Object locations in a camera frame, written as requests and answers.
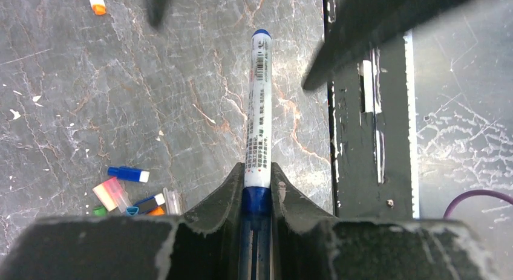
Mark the dark blue white-ended cap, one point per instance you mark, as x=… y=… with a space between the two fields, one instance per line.
x=129 y=174

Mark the orange pen cap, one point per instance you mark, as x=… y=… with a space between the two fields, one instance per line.
x=105 y=198

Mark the dark blue clip cap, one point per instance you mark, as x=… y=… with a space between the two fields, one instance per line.
x=151 y=203

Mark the orange marker cap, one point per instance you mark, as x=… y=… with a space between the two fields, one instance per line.
x=157 y=212

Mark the grey slotted cable duct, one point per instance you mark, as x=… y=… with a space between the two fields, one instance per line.
x=412 y=130

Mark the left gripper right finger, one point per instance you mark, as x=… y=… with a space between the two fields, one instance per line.
x=310 y=243

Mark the orange capped white marker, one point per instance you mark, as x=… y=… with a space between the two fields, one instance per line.
x=98 y=7

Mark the clear capped blue pen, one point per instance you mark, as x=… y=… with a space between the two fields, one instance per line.
x=256 y=204

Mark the light blue pen cap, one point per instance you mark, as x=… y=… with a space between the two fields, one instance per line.
x=131 y=211

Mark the grey clear pen cap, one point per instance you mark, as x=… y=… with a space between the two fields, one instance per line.
x=172 y=202

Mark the green pen cap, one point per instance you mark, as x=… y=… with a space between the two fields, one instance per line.
x=100 y=211

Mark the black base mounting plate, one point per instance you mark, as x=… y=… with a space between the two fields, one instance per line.
x=369 y=148

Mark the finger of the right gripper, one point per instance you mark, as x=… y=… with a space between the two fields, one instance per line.
x=361 y=25
x=155 y=12

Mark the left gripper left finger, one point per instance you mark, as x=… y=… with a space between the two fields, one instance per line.
x=202 y=243

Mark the pink translucent pen cap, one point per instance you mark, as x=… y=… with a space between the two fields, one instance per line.
x=118 y=194

